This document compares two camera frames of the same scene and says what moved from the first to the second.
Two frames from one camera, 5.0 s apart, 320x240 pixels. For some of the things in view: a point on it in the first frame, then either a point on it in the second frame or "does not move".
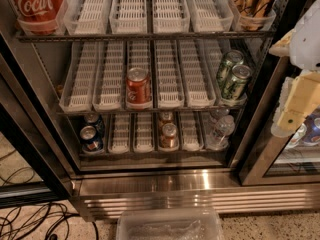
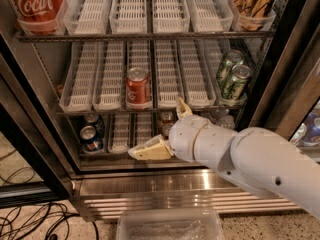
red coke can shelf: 138,89 does not move
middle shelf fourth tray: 170,91 does not move
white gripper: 306,47 → 183,136
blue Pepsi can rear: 95,120 does not move
